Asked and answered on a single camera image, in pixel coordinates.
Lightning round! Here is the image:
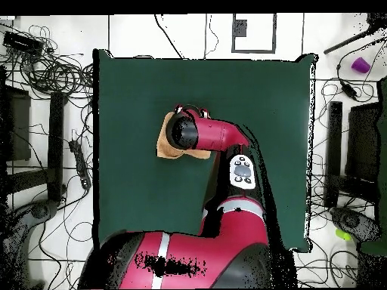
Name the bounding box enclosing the black stand bar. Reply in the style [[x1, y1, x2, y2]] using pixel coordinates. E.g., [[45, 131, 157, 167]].
[[324, 100, 343, 208], [47, 91, 66, 202]]

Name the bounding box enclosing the black cable tangle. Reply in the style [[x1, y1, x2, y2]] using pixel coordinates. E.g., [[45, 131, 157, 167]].
[[0, 23, 94, 97]]

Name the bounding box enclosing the black square floor frame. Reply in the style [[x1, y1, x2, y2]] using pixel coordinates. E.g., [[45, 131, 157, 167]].
[[231, 13, 277, 54]]

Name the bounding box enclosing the orange terry towel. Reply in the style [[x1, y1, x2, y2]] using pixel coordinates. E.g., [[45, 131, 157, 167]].
[[156, 111, 212, 160]]

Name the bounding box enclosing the black power strip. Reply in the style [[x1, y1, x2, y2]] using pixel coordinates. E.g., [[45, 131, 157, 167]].
[[68, 139, 92, 190]]

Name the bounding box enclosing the lime green object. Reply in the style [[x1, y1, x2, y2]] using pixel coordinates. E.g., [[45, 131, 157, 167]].
[[334, 228, 354, 242]]

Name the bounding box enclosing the black electronics box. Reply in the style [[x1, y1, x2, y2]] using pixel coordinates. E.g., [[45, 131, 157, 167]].
[[2, 30, 45, 57]]

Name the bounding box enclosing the black panel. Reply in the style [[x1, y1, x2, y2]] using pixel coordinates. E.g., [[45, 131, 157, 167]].
[[345, 101, 382, 184], [0, 85, 32, 162]]

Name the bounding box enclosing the purple cup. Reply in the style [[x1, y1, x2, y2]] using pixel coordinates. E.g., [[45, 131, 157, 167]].
[[351, 57, 372, 75]]

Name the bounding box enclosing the dark green table cloth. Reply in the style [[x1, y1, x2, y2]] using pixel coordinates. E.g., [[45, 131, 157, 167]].
[[92, 48, 318, 254]]

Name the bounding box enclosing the black power adapter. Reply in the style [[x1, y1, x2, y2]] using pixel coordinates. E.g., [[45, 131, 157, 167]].
[[339, 79, 360, 101]]

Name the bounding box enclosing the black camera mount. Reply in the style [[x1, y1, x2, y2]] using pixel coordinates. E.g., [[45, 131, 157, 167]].
[[0, 199, 60, 288], [329, 205, 381, 242]]

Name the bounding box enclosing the black rod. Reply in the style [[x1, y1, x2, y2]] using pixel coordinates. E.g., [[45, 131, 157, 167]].
[[322, 23, 382, 56]]

